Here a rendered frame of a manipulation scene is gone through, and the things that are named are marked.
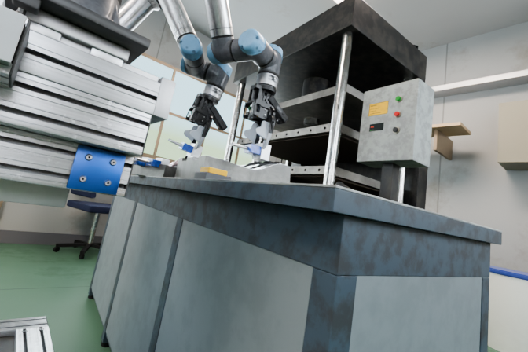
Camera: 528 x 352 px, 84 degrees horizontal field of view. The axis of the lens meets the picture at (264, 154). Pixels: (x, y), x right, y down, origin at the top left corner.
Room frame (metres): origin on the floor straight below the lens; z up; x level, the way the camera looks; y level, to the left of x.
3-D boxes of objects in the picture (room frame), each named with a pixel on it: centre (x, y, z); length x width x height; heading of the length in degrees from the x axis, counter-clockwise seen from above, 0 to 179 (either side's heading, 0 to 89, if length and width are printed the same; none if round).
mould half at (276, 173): (1.21, 0.06, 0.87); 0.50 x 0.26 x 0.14; 125
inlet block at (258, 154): (0.94, 0.05, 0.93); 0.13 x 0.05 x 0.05; 125
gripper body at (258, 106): (0.95, 0.04, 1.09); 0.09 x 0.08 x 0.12; 125
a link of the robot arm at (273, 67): (0.95, 0.03, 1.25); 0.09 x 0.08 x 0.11; 150
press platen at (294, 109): (2.24, -0.38, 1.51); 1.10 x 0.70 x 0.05; 35
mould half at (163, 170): (1.46, 0.33, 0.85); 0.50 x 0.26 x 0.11; 142
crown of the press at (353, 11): (2.20, -0.33, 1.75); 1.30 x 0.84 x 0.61; 35
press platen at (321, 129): (2.23, -0.37, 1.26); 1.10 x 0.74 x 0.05; 35
